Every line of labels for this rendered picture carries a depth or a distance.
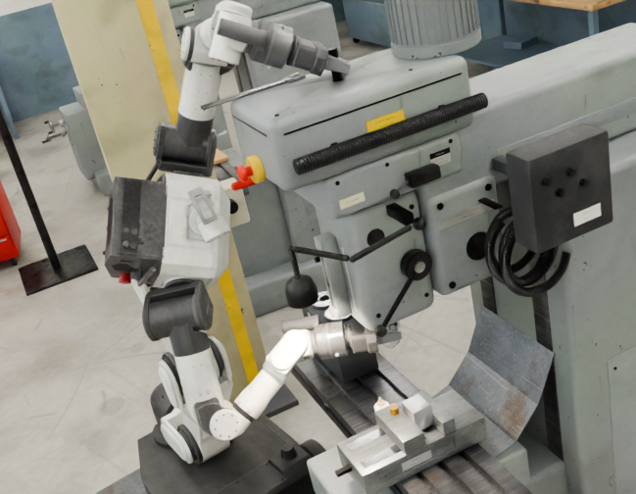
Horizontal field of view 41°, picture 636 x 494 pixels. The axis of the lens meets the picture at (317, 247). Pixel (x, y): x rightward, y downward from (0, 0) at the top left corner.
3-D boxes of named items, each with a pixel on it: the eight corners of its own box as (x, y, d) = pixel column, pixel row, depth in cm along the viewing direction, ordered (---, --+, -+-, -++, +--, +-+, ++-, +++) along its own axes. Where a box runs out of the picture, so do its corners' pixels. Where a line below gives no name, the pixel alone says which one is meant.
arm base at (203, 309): (158, 351, 210) (140, 331, 201) (157, 306, 217) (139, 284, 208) (216, 339, 208) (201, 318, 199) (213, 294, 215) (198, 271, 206)
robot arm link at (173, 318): (159, 362, 204) (145, 307, 202) (169, 352, 212) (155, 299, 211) (206, 352, 202) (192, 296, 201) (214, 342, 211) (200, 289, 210)
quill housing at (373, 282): (370, 339, 197) (345, 215, 183) (332, 305, 215) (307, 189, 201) (441, 308, 203) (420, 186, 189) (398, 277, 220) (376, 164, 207)
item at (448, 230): (443, 301, 200) (427, 201, 189) (393, 265, 221) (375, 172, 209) (510, 271, 205) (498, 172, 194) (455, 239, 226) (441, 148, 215)
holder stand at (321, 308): (344, 384, 250) (330, 327, 241) (312, 353, 268) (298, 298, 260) (379, 368, 253) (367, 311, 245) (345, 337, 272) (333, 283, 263)
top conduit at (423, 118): (301, 177, 169) (297, 161, 167) (293, 172, 172) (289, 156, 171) (489, 109, 182) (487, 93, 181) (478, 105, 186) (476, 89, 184)
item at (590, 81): (427, 216, 191) (414, 132, 183) (379, 188, 210) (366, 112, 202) (697, 108, 215) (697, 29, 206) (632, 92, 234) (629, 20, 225)
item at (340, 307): (338, 320, 202) (319, 242, 193) (330, 313, 205) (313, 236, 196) (353, 314, 203) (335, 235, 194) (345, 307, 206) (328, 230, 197)
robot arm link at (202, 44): (249, 20, 187) (233, 23, 205) (203, 12, 184) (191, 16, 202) (243, 69, 189) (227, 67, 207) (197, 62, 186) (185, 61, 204)
